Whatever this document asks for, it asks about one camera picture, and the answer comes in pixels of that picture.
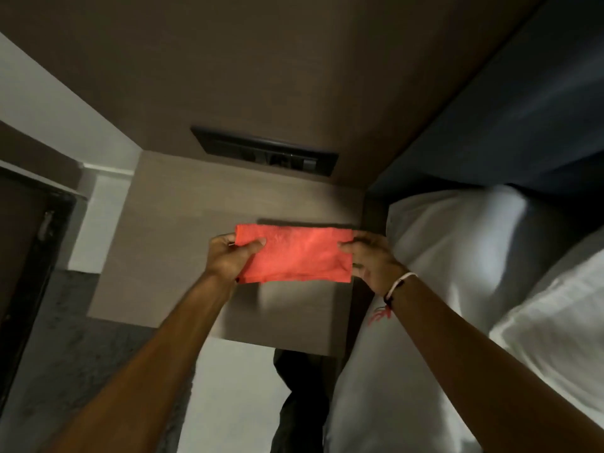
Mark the person's left hand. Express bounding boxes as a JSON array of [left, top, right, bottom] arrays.
[[204, 233, 268, 282]]

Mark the person's right hand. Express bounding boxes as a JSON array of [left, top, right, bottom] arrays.
[[338, 231, 409, 298]]

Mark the red cloth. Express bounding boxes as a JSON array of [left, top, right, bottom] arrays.
[[234, 224, 355, 284]]

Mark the person's left forearm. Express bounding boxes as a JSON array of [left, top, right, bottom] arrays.
[[40, 271, 237, 453]]

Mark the person's right forearm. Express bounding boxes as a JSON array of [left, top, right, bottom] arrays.
[[384, 273, 604, 453]]

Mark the wooden bedside table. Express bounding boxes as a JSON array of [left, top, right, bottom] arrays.
[[87, 150, 366, 358]]

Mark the white pillow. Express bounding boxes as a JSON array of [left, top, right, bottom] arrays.
[[384, 185, 604, 335]]

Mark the person's dark trouser leg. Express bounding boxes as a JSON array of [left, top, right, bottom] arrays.
[[270, 349, 341, 453]]

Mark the dark padded headboard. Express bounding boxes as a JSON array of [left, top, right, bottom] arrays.
[[366, 0, 604, 201]]

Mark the white wrist bracelet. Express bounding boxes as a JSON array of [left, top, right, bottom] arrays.
[[383, 272, 419, 309]]

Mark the black wall socket panel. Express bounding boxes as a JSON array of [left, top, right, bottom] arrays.
[[190, 126, 339, 177]]

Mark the dark door frame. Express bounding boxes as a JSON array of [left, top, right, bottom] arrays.
[[0, 161, 78, 411]]

